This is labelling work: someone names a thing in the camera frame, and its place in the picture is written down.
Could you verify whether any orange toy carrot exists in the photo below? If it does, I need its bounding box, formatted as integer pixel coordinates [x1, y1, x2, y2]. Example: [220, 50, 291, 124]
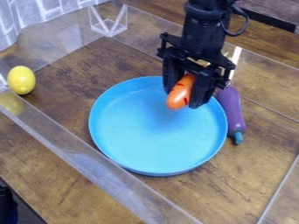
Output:
[165, 73, 201, 110]

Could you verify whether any clear acrylic barrier wall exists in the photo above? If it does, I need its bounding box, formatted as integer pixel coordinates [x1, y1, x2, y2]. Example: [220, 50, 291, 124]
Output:
[0, 0, 299, 224]

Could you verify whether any black bar in background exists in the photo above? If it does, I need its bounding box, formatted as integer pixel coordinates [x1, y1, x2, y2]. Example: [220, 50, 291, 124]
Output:
[241, 7, 296, 33]

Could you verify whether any blue round plate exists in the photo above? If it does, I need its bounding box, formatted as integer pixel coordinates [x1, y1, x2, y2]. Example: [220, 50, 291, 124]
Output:
[88, 76, 228, 176]

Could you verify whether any yellow toy lemon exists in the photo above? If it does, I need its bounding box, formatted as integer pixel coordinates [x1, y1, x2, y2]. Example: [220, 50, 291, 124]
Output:
[6, 66, 36, 95]

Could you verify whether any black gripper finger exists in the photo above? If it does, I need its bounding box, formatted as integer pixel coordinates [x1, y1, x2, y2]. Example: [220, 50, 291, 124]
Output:
[189, 70, 220, 109]
[163, 56, 184, 94]

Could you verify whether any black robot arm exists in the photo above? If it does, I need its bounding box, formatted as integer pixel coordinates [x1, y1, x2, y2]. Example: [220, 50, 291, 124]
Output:
[157, 0, 236, 109]

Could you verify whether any purple toy eggplant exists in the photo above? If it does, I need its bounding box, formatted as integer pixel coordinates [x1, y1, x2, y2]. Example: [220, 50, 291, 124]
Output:
[216, 86, 247, 144]

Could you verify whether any white grey curtain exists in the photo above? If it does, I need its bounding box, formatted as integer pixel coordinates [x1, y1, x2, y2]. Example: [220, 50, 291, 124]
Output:
[0, 0, 109, 52]

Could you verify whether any clear acrylic triangle bracket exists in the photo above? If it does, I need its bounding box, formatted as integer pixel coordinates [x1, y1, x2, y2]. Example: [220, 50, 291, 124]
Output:
[88, 5, 127, 38]

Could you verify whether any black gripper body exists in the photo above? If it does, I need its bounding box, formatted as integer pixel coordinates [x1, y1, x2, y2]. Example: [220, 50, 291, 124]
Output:
[157, 10, 236, 88]

